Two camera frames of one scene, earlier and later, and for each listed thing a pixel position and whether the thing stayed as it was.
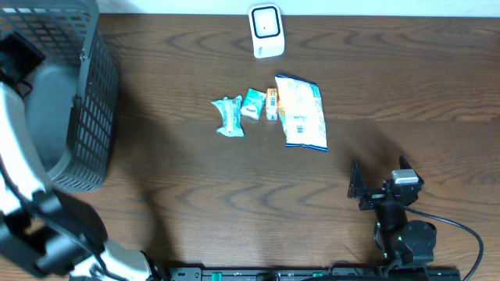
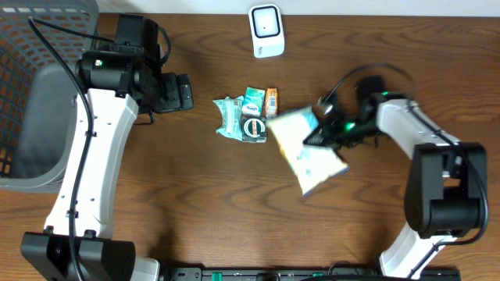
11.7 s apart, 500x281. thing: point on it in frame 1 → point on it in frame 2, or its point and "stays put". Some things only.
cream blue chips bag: [301, 107] → [310, 164]
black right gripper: [373, 197] → [329, 138]
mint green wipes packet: [231, 112] stays put
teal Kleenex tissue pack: [253, 104] stays put
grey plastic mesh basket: [73, 112] stays put
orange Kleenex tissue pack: [272, 104] stays put
